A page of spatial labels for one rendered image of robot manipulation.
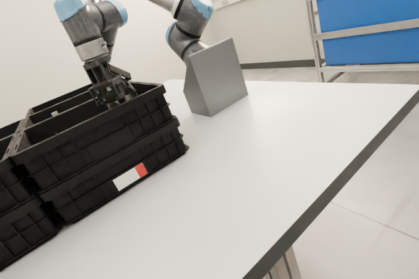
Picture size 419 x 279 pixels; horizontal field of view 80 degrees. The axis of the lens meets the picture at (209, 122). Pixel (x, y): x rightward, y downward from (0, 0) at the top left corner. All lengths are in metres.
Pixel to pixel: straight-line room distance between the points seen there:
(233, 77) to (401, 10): 1.41
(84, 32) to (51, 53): 3.19
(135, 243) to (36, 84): 3.44
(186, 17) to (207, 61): 0.20
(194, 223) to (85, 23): 0.54
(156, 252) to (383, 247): 1.02
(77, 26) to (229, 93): 0.60
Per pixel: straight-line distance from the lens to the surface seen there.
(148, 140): 0.73
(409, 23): 2.16
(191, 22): 1.06
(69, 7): 0.73
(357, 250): 1.34
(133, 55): 4.12
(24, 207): 0.74
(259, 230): 0.50
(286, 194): 0.55
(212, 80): 0.99
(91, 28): 0.73
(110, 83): 0.72
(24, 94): 3.90
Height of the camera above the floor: 1.07
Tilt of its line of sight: 22 degrees down
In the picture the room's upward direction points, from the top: 20 degrees counter-clockwise
